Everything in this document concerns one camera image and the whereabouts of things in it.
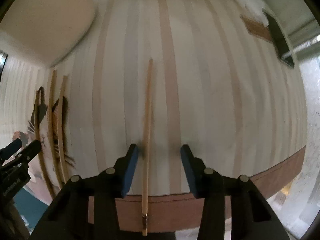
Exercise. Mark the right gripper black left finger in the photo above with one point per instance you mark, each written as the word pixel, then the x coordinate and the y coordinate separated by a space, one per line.
pixel 116 181

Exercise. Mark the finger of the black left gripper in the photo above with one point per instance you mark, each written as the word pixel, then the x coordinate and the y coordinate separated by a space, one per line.
pixel 26 155
pixel 12 148

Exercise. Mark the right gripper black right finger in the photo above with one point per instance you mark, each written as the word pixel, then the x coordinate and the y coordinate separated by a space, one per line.
pixel 203 181

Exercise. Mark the dark teal cabinet front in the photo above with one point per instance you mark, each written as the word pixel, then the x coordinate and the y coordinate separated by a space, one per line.
pixel 30 208

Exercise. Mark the wooden chopstick on cat face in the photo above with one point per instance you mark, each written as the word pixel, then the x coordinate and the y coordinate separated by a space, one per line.
pixel 51 128

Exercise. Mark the striped cat print placemat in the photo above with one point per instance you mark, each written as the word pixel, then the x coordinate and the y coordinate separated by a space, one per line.
pixel 216 87

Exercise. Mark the white ceramic utensil holder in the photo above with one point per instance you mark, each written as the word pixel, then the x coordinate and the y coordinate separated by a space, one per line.
pixel 43 32

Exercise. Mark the black rectangular object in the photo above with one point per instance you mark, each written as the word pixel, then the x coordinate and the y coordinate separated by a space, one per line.
pixel 279 41

